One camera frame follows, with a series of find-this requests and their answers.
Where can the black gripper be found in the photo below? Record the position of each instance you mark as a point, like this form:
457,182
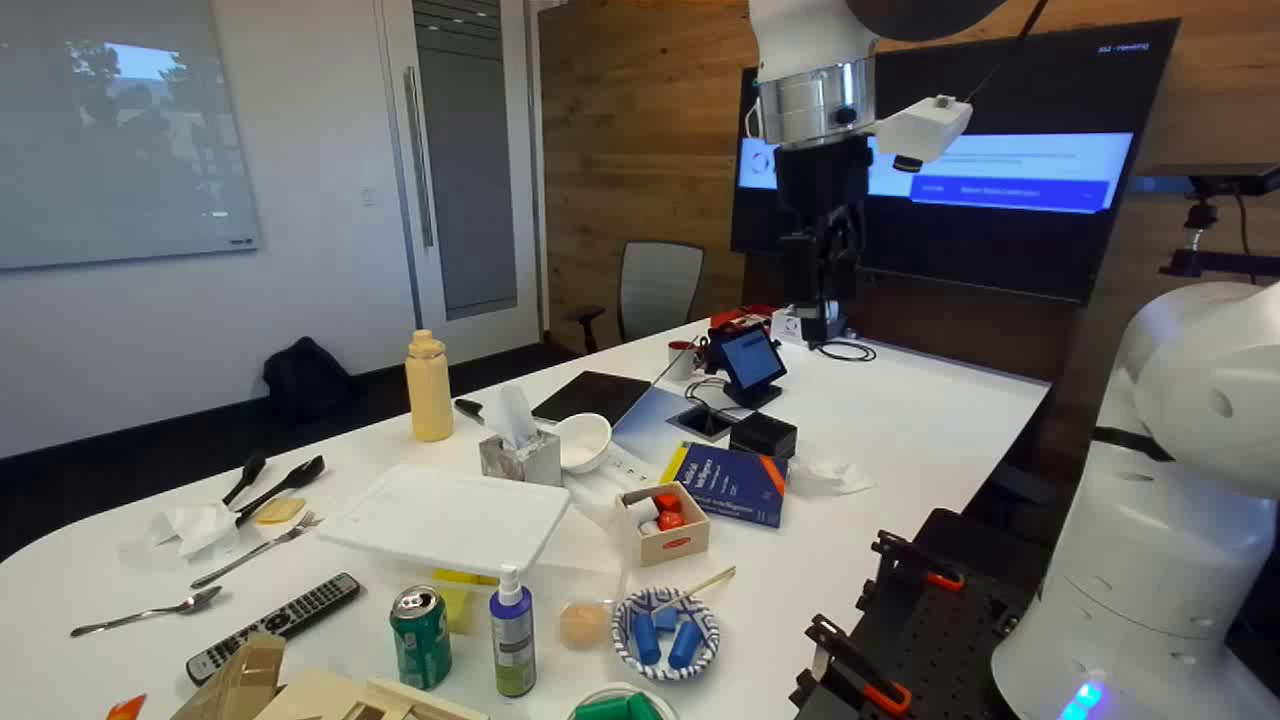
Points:
821,187

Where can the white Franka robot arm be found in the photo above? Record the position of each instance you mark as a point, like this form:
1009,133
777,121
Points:
1174,532

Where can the small black box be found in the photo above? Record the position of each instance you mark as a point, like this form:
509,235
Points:
763,439

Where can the small wooden box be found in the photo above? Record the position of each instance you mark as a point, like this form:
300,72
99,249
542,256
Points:
675,540

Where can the grey tissue box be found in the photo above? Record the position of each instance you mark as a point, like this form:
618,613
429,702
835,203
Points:
523,446

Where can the small orange object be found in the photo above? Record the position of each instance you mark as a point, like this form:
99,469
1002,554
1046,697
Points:
126,710

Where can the small tablet on stand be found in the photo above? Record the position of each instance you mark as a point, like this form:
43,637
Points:
746,360

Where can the crumpled white paper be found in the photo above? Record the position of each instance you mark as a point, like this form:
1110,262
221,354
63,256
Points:
826,473

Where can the grey office chair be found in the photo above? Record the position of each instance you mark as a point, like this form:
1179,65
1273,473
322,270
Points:
661,286

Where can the blue and yellow book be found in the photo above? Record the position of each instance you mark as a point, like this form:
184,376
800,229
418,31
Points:
725,485

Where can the black flat pad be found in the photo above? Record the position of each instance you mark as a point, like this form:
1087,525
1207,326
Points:
594,393

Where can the white bowl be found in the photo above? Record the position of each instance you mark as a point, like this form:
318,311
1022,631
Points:
585,441

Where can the wooden chopstick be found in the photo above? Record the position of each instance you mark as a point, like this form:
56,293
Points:
712,581

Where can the short blue foam cylinder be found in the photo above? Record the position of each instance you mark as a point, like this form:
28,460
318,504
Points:
665,608

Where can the tan ball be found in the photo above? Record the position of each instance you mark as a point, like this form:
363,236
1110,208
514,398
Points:
580,627

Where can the yellow squeeze bottle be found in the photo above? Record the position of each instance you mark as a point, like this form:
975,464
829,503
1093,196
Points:
429,393

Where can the bowl with green item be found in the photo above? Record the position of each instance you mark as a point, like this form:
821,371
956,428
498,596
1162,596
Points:
622,707

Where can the spray bottle with blue label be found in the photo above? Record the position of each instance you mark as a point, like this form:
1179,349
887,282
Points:
514,644

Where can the yellow cup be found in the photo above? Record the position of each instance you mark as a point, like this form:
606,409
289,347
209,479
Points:
460,603

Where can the black backpack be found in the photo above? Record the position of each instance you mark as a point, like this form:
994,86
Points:
307,382

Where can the green soda can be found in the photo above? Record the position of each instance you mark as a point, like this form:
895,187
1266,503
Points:
422,642

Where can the black spatula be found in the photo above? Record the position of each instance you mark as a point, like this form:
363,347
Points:
281,491

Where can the black spoon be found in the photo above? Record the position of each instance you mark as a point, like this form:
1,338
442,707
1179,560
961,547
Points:
244,479

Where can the metal knife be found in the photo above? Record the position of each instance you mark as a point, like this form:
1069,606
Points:
244,557

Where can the black remote control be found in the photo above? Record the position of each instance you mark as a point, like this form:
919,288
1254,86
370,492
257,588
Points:
274,627

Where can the wooden toy block set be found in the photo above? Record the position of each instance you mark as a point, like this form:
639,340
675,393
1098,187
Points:
307,695

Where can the crumpled white napkin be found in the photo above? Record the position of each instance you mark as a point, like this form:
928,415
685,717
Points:
184,530

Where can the glass whiteboard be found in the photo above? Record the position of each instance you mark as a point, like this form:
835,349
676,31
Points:
120,125

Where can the metal fork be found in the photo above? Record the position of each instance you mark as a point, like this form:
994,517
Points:
144,613

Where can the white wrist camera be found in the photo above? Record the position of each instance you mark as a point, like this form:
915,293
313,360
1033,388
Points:
923,129

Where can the wall-mounted TV screen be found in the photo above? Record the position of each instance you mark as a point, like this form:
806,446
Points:
1013,163

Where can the black camera on stand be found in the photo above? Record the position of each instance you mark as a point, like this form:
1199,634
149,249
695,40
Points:
1207,213

